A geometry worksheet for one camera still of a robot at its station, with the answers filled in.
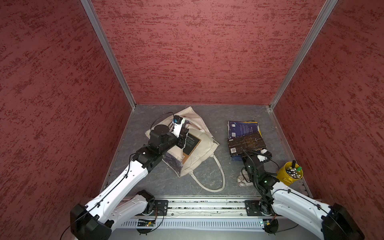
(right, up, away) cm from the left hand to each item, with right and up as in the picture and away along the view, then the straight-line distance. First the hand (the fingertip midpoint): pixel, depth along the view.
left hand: (186, 132), depth 73 cm
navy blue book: (+29, -17, +14) cm, 37 cm away
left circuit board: (-20, -45, -1) cm, 49 cm away
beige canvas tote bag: (+5, -18, +19) cm, 27 cm away
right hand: (+31, -12, +12) cm, 36 cm away
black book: (+38, -7, +14) cm, 41 cm away
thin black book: (+2, -9, +25) cm, 26 cm away
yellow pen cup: (+52, -21, +1) cm, 56 cm away
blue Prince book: (+35, 0, +27) cm, 44 cm away
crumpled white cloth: (+29, -25, +2) cm, 38 cm away
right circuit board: (+42, -46, -2) cm, 62 cm away
